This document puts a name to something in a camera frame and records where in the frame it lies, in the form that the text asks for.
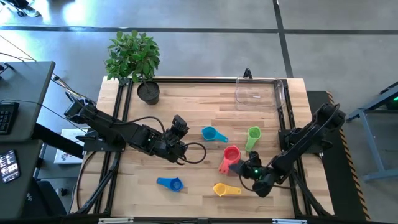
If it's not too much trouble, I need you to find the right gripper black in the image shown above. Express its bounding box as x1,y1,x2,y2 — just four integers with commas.
229,151,275,183

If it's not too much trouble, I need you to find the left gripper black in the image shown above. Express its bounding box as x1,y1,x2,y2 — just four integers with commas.
161,114,190,164

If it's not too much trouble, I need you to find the red measuring cup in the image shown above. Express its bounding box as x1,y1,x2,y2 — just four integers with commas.
223,144,242,166

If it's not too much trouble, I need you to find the yellow measuring cup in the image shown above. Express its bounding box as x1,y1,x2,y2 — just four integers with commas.
213,182,243,197

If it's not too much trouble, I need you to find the green measuring cup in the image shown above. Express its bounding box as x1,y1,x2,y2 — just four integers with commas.
244,126,262,152

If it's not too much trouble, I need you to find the teal measuring cup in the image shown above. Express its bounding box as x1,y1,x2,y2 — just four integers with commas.
201,126,229,144

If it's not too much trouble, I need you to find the blue measuring cup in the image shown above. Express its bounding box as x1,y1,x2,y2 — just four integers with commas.
156,177,184,193

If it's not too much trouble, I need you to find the clear plastic basket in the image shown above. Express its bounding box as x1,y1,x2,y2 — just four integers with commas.
234,77,285,112

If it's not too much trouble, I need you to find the green potted plant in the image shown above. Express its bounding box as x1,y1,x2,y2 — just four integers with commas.
104,29,162,106

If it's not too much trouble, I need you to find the black hazard-striped mat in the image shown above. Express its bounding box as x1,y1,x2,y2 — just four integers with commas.
306,90,371,222

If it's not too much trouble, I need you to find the white paper box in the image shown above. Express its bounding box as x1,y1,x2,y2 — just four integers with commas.
54,128,85,165

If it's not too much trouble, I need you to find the black desk support beam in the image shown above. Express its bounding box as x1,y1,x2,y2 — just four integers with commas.
30,123,85,159

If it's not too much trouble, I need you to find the black office chair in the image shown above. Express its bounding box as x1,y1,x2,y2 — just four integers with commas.
20,177,68,218

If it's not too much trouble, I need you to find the grey desk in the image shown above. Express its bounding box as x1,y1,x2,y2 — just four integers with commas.
0,139,44,220
0,61,56,143

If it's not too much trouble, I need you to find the black smartphone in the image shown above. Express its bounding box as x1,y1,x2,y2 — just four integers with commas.
0,149,21,184

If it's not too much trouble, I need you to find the black keyboard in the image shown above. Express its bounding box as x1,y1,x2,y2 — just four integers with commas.
0,101,20,136

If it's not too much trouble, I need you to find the black grey equipment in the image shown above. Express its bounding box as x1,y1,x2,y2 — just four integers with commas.
0,0,42,18

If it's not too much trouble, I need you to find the silver bracket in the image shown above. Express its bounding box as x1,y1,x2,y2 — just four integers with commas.
98,217,134,224
272,218,308,224

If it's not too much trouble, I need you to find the black floor cable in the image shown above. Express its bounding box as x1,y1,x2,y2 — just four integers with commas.
51,73,98,109

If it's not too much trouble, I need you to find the blue-grey metal table frame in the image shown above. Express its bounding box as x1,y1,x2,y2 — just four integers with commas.
343,81,398,183

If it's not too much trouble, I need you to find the black keyboard cable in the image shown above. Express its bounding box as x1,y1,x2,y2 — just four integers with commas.
0,98,68,122

